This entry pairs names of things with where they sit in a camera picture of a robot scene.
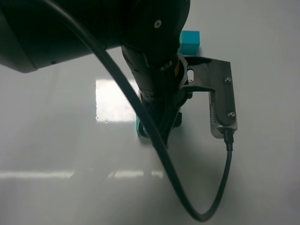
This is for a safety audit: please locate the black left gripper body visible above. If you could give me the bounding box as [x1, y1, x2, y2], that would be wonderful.
[121, 39, 188, 145]

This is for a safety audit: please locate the green block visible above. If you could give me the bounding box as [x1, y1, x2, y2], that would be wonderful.
[136, 116, 149, 138]

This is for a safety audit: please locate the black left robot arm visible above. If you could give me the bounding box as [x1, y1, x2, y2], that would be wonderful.
[0, 0, 190, 103]

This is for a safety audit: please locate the blue template block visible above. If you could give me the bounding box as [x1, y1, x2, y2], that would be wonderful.
[179, 30, 201, 56]

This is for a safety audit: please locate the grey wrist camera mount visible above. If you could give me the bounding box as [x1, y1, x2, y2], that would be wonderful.
[178, 54, 237, 139]

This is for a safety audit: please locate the black camera cable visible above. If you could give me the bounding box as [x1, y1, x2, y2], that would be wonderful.
[42, 0, 235, 217]

